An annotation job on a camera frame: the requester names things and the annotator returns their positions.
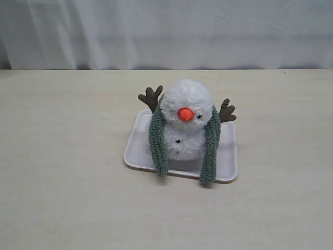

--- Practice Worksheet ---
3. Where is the white plush snowman toy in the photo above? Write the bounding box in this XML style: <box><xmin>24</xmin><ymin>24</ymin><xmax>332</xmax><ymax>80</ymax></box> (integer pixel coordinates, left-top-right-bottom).
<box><xmin>138</xmin><ymin>79</ymin><xmax>236</xmax><ymax>163</ymax></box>

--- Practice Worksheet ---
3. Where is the white rectangular tray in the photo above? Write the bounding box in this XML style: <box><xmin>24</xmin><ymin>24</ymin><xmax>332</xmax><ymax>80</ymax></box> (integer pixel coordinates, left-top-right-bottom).
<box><xmin>123</xmin><ymin>109</ymin><xmax>238</xmax><ymax>183</ymax></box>

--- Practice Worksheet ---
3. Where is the green knitted scarf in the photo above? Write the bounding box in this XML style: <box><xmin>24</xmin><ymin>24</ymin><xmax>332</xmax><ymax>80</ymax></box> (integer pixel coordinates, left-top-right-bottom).
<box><xmin>148</xmin><ymin>93</ymin><xmax>221</xmax><ymax>185</ymax></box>

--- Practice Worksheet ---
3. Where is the white curtain backdrop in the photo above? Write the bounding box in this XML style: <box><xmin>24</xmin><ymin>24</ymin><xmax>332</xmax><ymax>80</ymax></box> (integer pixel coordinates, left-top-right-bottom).
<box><xmin>1</xmin><ymin>1</ymin><xmax>332</xmax><ymax>70</ymax></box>

